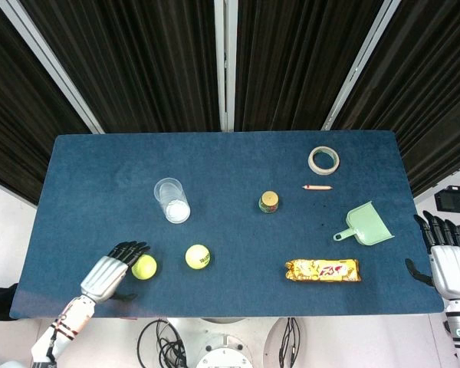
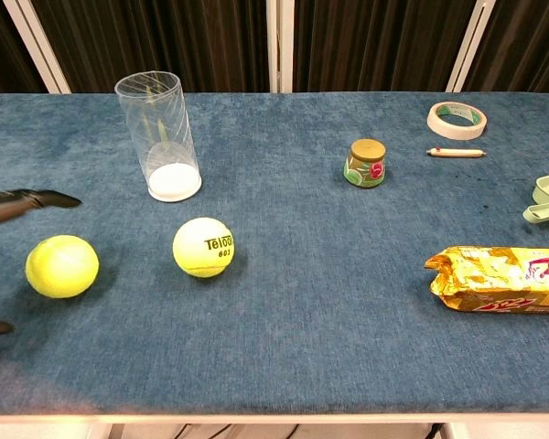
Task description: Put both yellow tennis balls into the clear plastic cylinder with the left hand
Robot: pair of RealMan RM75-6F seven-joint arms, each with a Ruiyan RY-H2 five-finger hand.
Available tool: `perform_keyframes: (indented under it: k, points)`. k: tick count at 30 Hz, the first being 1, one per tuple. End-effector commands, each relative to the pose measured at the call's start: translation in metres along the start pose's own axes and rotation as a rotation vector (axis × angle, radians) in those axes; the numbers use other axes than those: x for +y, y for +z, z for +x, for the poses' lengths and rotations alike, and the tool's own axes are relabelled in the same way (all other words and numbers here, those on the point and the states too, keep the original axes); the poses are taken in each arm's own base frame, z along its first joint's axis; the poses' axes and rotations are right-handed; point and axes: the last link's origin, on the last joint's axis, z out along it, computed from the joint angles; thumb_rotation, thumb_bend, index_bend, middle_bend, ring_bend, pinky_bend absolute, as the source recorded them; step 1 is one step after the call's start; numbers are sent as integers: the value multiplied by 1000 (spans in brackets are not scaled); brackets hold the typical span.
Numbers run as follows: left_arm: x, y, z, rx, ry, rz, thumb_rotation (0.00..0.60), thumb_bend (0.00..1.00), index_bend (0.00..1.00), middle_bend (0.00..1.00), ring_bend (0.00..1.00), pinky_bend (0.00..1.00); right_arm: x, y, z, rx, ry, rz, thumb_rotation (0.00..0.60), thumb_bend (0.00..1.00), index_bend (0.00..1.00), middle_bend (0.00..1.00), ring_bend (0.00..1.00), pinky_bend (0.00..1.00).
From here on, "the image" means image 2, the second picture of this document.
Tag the white slanted frame post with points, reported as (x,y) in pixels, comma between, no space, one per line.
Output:
(469,46)
(36,46)

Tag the white masking tape roll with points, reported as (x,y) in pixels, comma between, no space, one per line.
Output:
(457,125)

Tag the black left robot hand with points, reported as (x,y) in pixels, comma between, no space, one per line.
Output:
(32,201)

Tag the blue table cloth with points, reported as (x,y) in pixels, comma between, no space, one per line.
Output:
(302,297)

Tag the plain yellow tennis ball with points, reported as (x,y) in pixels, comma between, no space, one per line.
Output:
(61,266)

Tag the yellow tennis ball black print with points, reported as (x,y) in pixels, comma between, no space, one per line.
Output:
(201,247)

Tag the black pleated curtain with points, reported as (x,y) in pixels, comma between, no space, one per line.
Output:
(164,36)

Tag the beige pen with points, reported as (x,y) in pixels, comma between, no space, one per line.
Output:
(457,152)

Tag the gold foil biscuit pack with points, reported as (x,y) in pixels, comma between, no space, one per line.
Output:
(498,279)

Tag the clear plastic ball tube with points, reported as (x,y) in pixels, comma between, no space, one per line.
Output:
(164,137)

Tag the small floral jar gold lid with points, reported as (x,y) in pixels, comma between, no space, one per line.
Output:
(366,164)

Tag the white upright frame post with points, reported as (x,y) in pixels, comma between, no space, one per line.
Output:
(280,46)

